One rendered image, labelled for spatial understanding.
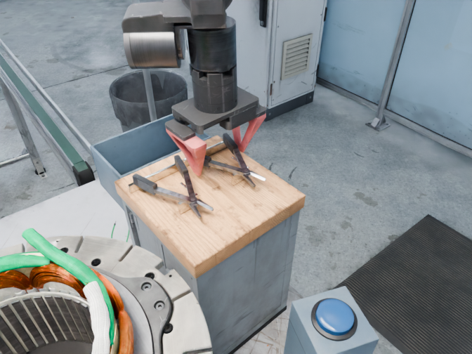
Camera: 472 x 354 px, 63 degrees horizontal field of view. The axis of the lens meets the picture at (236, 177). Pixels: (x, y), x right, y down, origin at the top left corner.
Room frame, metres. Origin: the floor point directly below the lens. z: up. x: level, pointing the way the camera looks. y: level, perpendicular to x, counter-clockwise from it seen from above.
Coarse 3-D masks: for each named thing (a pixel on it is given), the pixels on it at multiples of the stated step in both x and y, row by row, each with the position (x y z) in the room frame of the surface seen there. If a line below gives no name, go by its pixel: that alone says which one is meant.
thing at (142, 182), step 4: (132, 176) 0.40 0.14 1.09; (136, 176) 0.40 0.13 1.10; (140, 176) 0.40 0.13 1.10; (136, 180) 0.40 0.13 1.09; (140, 180) 0.39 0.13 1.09; (144, 180) 0.39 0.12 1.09; (148, 180) 0.39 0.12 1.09; (136, 184) 0.40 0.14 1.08; (140, 184) 0.39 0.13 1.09; (144, 184) 0.39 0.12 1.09; (148, 184) 0.39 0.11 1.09; (152, 184) 0.39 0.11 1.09; (156, 184) 0.39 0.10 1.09; (144, 188) 0.39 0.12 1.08; (148, 188) 0.39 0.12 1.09; (152, 188) 0.38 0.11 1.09; (152, 192) 0.38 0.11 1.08
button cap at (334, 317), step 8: (320, 304) 0.24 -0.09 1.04; (328, 304) 0.24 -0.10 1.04; (336, 304) 0.24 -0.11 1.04; (344, 304) 0.24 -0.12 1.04; (320, 312) 0.23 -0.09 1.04; (328, 312) 0.23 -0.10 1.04; (336, 312) 0.23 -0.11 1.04; (344, 312) 0.23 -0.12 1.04; (352, 312) 0.23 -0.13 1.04; (320, 320) 0.22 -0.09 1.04; (328, 320) 0.22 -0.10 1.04; (336, 320) 0.22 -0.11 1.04; (344, 320) 0.22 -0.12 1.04; (352, 320) 0.22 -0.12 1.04; (328, 328) 0.21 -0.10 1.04; (336, 328) 0.21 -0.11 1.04; (344, 328) 0.21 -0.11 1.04
